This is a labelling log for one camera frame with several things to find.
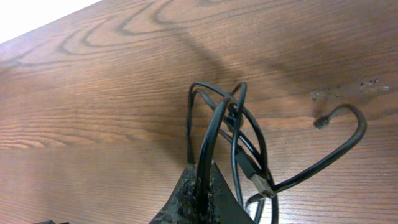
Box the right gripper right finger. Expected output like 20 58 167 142
210 162 254 224

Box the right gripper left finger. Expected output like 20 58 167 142
150 164 199 224

